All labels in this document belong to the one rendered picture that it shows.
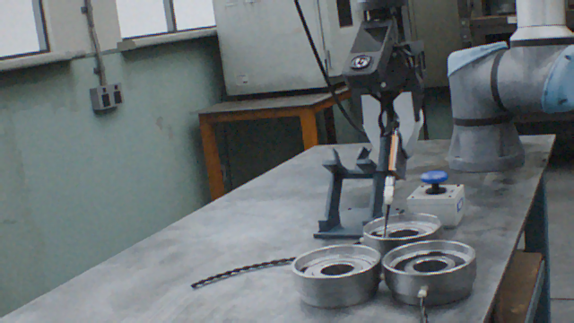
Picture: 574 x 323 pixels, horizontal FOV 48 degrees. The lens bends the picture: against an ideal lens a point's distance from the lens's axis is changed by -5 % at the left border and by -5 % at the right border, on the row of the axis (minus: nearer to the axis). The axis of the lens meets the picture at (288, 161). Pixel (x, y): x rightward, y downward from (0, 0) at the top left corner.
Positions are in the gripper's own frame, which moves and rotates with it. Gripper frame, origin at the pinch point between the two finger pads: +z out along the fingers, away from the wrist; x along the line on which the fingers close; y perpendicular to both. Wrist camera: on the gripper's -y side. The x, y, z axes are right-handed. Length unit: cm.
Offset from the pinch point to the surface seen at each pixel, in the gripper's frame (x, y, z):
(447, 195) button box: -4.2, 8.7, 8.8
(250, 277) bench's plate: 16.2, -14.1, 13.2
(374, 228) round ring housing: 3.1, -2.2, 10.1
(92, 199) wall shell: 163, 97, 38
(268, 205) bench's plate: 31.7, 17.2, 13.3
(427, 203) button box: -1.6, 7.0, 9.5
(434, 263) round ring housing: -8.3, -12.1, 10.8
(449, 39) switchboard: 91, 362, 7
